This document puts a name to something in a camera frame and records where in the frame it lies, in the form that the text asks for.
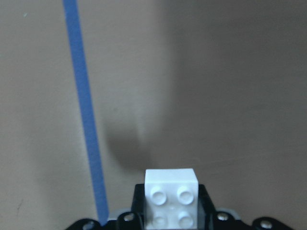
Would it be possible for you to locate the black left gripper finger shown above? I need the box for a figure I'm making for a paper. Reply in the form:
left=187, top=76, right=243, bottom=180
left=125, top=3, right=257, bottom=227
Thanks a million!
left=66, top=184, right=146, bottom=230

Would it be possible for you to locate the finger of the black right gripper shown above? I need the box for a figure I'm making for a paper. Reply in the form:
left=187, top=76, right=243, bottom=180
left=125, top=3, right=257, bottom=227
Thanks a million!
left=198, top=184, right=293, bottom=230

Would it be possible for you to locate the small white block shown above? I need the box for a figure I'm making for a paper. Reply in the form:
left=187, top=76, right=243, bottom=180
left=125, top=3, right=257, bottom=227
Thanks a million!
left=144, top=168, right=199, bottom=230

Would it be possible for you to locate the brown paper table cover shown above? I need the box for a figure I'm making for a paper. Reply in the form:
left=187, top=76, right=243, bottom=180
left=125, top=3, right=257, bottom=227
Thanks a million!
left=0, top=0, right=307, bottom=230

